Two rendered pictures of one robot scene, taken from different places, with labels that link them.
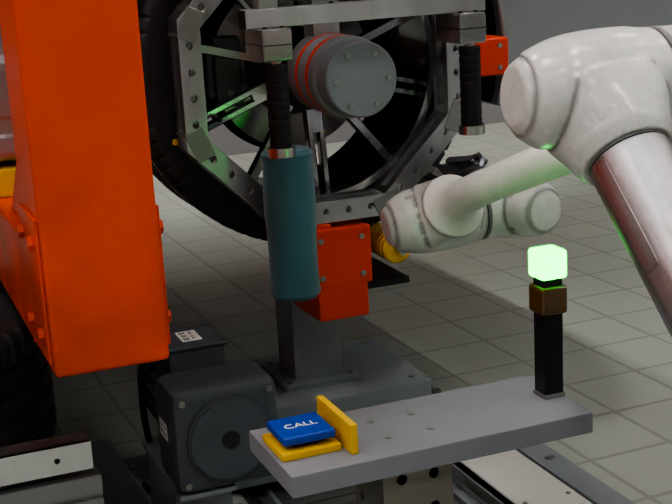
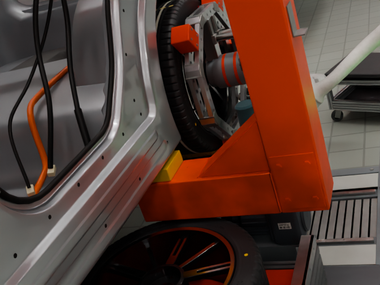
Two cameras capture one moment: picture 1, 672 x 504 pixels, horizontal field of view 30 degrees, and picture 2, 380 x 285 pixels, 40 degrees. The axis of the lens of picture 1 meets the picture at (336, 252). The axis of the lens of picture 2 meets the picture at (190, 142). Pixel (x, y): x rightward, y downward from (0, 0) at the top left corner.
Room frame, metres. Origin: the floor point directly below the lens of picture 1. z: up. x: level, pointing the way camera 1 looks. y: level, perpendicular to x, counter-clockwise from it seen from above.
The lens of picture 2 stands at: (0.81, 1.60, 1.52)
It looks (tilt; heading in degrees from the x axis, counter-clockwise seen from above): 24 degrees down; 318
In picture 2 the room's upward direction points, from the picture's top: 19 degrees counter-clockwise
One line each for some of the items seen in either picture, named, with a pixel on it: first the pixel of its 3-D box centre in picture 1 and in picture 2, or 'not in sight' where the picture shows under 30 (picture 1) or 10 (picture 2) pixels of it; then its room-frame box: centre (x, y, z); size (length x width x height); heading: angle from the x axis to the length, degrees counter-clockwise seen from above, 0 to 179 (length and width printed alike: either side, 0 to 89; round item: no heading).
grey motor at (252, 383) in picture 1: (198, 432); (259, 228); (2.05, 0.26, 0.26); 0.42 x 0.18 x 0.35; 21
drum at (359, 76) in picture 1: (338, 74); (234, 69); (2.18, -0.02, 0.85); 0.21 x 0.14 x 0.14; 21
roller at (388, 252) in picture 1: (371, 235); not in sight; (2.39, -0.07, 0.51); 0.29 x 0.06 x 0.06; 21
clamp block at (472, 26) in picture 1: (460, 25); not in sight; (2.12, -0.23, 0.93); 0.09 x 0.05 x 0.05; 21
